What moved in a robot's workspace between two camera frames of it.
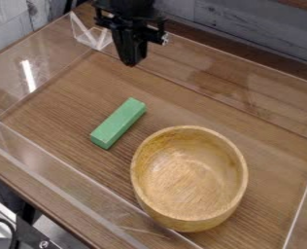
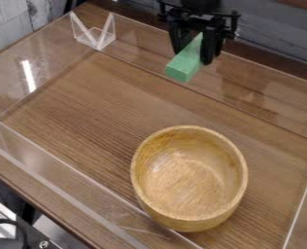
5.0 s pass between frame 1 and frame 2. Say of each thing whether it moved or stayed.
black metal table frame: stayed
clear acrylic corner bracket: stayed
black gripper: moved
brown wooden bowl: stayed
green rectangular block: moved
